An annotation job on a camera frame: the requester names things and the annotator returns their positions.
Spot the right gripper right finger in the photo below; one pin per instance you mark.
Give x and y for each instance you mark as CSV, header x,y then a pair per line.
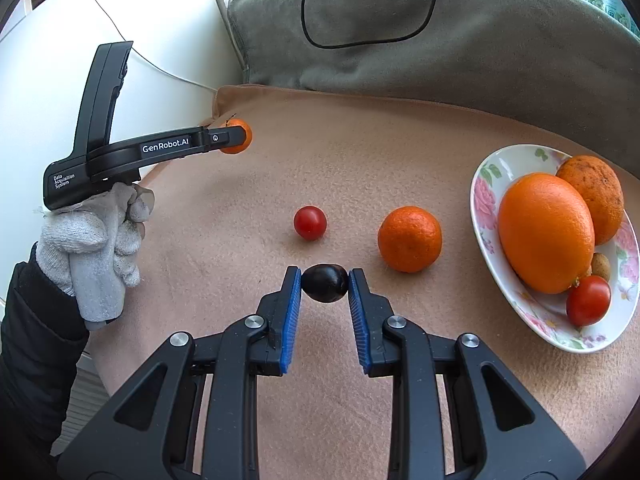
x,y
457,411

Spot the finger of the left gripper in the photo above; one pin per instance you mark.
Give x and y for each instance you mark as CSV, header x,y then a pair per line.
x,y
216,138

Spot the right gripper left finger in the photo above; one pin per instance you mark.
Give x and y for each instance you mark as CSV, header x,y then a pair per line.
x,y
190,410

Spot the small tangerine with stem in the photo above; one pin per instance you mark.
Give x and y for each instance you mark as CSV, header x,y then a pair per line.
x,y
241,136

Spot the cherry tomato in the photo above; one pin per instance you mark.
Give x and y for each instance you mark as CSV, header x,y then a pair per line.
x,y
588,302
310,223

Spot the medium tangerine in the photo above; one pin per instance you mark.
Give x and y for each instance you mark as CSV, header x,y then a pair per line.
x,y
410,239

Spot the large bright orange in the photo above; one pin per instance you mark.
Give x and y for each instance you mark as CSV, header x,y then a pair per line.
x,y
546,232

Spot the left forearm black sleeve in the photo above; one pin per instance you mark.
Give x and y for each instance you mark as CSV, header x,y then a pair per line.
x,y
42,338

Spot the left hand white glove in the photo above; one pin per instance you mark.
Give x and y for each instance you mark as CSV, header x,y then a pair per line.
x,y
89,250

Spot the floral white plate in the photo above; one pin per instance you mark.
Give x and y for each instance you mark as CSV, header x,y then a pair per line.
x,y
546,314

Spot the speckled dark orange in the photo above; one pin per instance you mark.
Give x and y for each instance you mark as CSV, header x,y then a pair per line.
x,y
600,188

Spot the grey cushion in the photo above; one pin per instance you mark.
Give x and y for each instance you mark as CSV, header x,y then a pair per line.
x,y
561,65

